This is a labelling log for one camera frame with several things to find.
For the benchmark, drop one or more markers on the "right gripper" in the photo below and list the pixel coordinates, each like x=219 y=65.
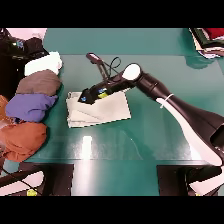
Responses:
x=96 y=91

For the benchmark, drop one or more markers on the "cream shirt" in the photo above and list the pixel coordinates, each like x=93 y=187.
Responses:
x=106 y=110

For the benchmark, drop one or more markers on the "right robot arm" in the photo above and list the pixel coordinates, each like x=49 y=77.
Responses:
x=186 y=116

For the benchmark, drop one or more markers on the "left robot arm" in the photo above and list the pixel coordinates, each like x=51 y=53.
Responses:
x=20 y=183

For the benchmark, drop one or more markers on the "grey-brown garment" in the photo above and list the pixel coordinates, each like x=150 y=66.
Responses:
x=39 y=82

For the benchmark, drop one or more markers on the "white garment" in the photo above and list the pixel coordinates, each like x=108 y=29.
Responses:
x=43 y=63

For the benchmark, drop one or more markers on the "purple garment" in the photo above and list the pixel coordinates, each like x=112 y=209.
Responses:
x=28 y=106

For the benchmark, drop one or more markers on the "black garment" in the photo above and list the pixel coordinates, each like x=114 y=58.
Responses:
x=20 y=46

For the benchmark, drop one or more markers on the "orange garment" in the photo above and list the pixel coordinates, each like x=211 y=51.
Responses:
x=21 y=140

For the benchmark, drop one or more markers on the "pale pink garment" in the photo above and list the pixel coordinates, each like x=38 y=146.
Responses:
x=28 y=32

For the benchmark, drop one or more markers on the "brown garment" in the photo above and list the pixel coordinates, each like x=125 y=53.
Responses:
x=2 y=108

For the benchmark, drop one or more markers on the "dark green garment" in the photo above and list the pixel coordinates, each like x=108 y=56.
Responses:
x=201 y=36

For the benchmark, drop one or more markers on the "heap of clothes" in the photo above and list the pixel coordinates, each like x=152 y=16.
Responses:
x=213 y=51

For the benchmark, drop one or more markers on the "red garment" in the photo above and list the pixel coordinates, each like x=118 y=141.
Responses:
x=215 y=32

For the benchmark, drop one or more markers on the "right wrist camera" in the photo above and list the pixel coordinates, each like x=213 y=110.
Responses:
x=93 y=58

